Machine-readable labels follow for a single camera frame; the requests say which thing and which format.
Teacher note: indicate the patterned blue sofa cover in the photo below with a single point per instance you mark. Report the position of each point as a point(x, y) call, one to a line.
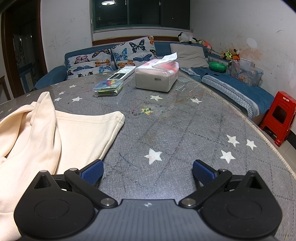
point(235, 92)

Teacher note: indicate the yellow green plush toy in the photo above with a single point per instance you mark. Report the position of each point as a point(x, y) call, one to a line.
point(229, 54)

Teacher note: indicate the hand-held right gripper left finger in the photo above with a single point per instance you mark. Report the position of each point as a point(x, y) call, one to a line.
point(93, 172)

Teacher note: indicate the white remote control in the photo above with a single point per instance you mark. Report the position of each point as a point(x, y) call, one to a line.
point(123, 72)

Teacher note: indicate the pink red toy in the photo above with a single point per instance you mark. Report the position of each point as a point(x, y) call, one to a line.
point(206, 45)

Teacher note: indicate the clear plastic storage box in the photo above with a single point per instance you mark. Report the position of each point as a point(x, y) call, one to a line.
point(246, 73)

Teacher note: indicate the wooden chair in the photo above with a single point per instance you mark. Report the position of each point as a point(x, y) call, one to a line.
point(4, 89)

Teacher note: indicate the orange plush toy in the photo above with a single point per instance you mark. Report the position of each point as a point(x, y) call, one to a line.
point(236, 55)

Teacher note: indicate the blue sofa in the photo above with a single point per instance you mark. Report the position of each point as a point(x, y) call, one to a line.
point(54, 73)

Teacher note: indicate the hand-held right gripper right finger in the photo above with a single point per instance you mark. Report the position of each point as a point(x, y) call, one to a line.
point(203, 172)

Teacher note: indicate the red box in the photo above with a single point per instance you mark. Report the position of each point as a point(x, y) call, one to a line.
point(283, 102)

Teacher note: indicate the yellow paper scrap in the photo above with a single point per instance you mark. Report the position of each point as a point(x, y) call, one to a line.
point(146, 111)

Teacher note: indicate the black white plush toy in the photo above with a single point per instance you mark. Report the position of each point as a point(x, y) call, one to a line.
point(186, 37)

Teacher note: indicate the wide butterfly print cushion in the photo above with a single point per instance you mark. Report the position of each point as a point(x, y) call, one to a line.
point(87, 63)

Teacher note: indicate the tall butterfly print cushion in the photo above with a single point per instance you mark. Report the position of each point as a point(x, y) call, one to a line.
point(131, 51)

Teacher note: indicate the pink white tissue pack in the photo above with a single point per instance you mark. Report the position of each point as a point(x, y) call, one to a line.
point(155, 78)

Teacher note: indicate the grey star tablecloth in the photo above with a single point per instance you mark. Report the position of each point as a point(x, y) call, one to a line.
point(173, 120)

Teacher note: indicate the dark window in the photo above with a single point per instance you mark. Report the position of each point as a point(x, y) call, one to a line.
point(143, 12)

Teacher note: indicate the plain grey cushion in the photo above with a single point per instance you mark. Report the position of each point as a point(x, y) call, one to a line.
point(187, 54)

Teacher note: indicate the dark wooden door frame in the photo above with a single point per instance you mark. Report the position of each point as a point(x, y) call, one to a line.
point(38, 27)

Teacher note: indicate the cream garment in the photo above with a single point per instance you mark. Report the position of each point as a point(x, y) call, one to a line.
point(69, 134)

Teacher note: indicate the green bowl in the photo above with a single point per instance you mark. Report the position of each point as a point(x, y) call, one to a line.
point(217, 66)

